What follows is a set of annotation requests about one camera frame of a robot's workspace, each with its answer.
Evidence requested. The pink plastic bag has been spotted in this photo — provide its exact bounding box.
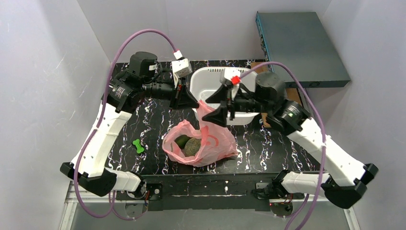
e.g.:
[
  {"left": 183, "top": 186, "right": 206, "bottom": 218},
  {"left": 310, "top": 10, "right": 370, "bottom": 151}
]
[{"left": 162, "top": 100, "right": 238, "bottom": 167}]

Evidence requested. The green fake melon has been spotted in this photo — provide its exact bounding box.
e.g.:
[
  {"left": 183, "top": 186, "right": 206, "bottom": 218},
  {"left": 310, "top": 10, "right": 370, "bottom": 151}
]
[{"left": 183, "top": 138, "right": 201, "bottom": 157}]

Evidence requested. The fake green avocado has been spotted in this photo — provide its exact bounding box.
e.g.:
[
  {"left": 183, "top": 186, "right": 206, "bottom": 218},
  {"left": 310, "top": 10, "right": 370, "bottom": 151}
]
[{"left": 175, "top": 135, "right": 191, "bottom": 150}]

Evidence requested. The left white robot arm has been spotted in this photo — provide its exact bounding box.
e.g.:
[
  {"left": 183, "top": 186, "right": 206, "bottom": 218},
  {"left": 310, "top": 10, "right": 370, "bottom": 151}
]
[{"left": 60, "top": 50, "right": 199, "bottom": 196}]

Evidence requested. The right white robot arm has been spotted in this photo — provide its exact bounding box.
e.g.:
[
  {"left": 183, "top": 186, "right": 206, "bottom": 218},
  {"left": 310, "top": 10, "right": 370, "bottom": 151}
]
[{"left": 203, "top": 72, "right": 378, "bottom": 209}]

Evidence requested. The white plastic basin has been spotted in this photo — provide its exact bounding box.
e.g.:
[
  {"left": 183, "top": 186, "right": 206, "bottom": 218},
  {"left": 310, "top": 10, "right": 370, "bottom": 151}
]
[{"left": 189, "top": 67, "right": 258, "bottom": 126}]

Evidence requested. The black marble mat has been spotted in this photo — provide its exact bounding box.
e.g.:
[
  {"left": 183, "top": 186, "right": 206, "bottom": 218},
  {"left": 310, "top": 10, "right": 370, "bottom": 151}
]
[{"left": 95, "top": 59, "right": 324, "bottom": 177}]

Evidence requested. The wooden board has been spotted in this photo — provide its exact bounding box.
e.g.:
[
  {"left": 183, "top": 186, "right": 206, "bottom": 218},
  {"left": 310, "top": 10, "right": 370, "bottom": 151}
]
[{"left": 250, "top": 62, "right": 303, "bottom": 128}]

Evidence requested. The green bone toy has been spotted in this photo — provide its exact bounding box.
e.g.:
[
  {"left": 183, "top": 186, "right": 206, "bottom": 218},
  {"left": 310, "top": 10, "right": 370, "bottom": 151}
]
[{"left": 132, "top": 139, "right": 145, "bottom": 154}]

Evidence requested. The grey metal box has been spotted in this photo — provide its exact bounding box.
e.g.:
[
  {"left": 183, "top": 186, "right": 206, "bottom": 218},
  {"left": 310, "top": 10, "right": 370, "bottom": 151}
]
[{"left": 255, "top": 12, "right": 350, "bottom": 88}]

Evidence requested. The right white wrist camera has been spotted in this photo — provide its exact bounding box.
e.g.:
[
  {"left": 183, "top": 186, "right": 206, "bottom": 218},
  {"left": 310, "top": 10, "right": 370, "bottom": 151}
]
[{"left": 220, "top": 67, "right": 241, "bottom": 98}]

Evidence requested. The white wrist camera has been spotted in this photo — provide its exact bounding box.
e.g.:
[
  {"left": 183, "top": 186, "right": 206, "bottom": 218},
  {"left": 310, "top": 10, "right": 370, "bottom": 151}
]
[
  {"left": 220, "top": 67, "right": 241, "bottom": 98},
  {"left": 171, "top": 58, "right": 192, "bottom": 88}
]

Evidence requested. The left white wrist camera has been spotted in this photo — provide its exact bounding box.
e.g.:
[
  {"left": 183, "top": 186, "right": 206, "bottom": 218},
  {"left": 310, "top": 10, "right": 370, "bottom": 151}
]
[{"left": 171, "top": 58, "right": 192, "bottom": 88}]

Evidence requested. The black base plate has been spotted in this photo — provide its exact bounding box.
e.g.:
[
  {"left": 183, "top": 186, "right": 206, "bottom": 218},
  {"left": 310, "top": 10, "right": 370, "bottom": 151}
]
[{"left": 115, "top": 171, "right": 337, "bottom": 213}]

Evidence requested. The aluminium frame rail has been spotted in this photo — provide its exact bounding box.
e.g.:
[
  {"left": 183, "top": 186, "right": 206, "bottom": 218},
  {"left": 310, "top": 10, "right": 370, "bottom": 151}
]
[{"left": 59, "top": 185, "right": 360, "bottom": 230}]

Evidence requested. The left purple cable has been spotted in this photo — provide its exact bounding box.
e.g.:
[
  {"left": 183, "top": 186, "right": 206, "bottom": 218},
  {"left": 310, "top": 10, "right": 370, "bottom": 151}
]
[{"left": 73, "top": 29, "right": 183, "bottom": 221}]

